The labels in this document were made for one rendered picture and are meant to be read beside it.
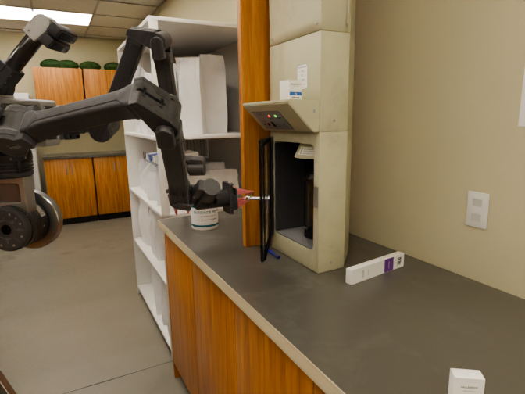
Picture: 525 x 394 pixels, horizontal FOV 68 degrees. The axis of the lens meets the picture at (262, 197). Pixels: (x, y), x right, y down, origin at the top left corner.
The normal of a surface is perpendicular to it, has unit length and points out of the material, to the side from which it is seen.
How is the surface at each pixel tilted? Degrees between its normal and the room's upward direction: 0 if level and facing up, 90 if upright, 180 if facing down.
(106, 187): 90
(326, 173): 90
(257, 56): 90
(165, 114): 66
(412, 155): 90
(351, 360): 0
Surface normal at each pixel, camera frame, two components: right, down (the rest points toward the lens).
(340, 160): 0.47, 0.17
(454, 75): -0.88, 0.11
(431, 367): -0.01, -0.98
